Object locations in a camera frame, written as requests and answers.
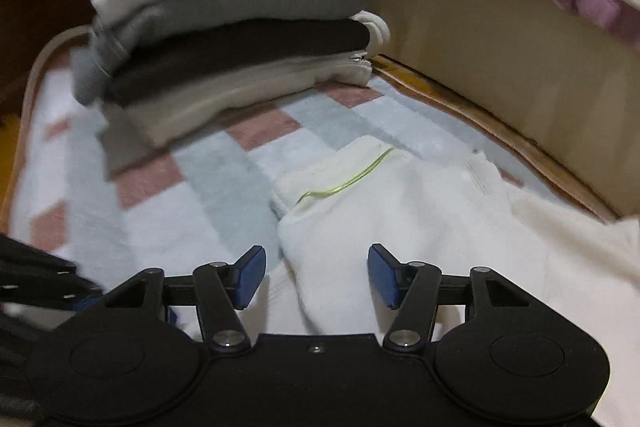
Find white waffle garment green trim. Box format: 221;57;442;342
177;134;640;427

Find striped pastel floor rug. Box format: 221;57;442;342
1;27;616;286

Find grey ribbed folded garment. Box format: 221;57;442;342
70;0;366;105

